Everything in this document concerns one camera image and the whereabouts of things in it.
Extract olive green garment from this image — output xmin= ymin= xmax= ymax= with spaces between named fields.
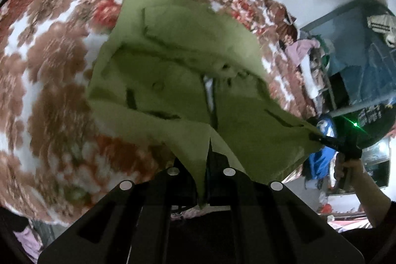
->
xmin=87 ymin=0 xmax=322 ymax=192

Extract person's right forearm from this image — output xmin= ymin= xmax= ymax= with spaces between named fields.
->
xmin=353 ymin=172 xmax=392 ymax=227

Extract person's right hand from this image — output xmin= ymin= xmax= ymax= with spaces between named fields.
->
xmin=334 ymin=153 xmax=366 ymax=190

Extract blue garment white letters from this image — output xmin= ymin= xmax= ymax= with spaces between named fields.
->
xmin=304 ymin=113 xmax=338 ymax=181

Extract white pillow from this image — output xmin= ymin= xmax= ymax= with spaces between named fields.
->
xmin=300 ymin=55 xmax=320 ymax=99

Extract blue denim cloth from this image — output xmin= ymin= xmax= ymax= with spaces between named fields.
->
xmin=301 ymin=0 xmax=396 ymax=104

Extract pink cloth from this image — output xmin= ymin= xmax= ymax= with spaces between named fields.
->
xmin=285 ymin=39 xmax=320 ymax=66

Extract floral brown white blanket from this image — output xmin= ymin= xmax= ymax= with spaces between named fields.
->
xmin=1 ymin=0 xmax=313 ymax=226

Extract black white striped cloth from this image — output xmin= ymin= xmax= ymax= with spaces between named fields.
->
xmin=367 ymin=15 xmax=396 ymax=48

